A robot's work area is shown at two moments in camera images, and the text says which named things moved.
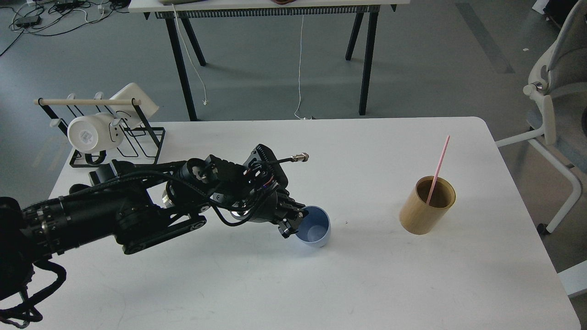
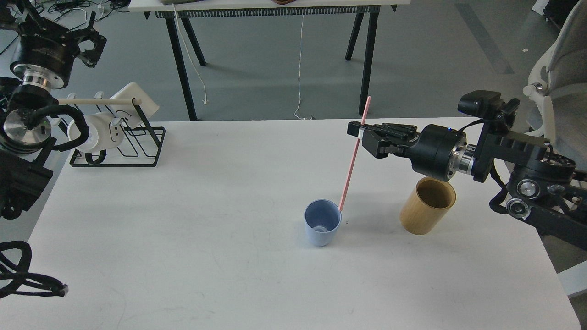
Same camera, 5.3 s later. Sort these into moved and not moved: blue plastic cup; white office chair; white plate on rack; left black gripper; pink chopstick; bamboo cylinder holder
Moved: pink chopstick; blue plastic cup; left black gripper
Not moved: white office chair; bamboo cylinder holder; white plate on rack
